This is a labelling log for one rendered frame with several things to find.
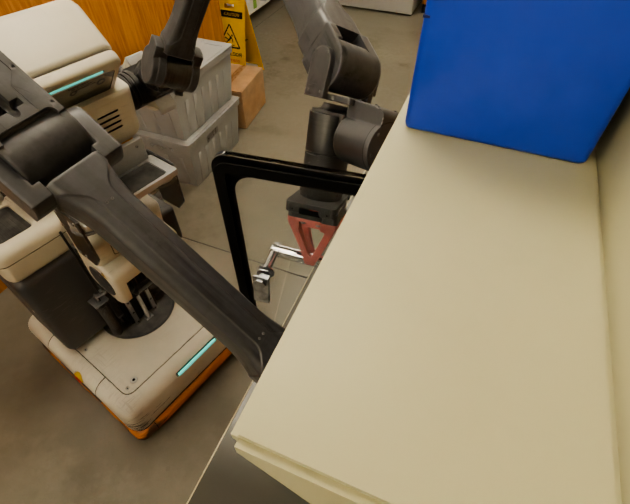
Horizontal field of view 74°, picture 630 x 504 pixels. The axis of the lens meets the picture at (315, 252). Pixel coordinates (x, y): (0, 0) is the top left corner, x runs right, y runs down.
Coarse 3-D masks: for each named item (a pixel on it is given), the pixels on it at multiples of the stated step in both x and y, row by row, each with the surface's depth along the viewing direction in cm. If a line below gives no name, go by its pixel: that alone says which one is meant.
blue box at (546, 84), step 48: (432, 0) 20; (480, 0) 19; (528, 0) 18; (576, 0) 18; (624, 0) 17; (432, 48) 21; (480, 48) 20; (528, 48) 19; (576, 48) 19; (624, 48) 18; (432, 96) 23; (480, 96) 22; (528, 96) 21; (576, 96) 20; (624, 96) 19; (528, 144) 22; (576, 144) 22
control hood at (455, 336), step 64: (384, 192) 21; (448, 192) 21; (512, 192) 21; (576, 192) 21; (384, 256) 18; (448, 256) 18; (512, 256) 18; (576, 256) 18; (320, 320) 16; (384, 320) 16; (448, 320) 16; (512, 320) 16; (576, 320) 16; (320, 384) 14; (384, 384) 14; (448, 384) 14; (512, 384) 14; (576, 384) 14; (256, 448) 13; (320, 448) 13; (384, 448) 13; (448, 448) 13; (512, 448) 13; (576, 448) 13
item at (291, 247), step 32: (256, 160) 43; (256, 192) 46; (288, 192) 45; (320, 192) 44; (256, 224) 50; (288, 224) 49; (320, 224) 47; (256, 256) 55; (288, 256) 53; (320, 256) 51; (288, 288) 58; (288, 320) 64
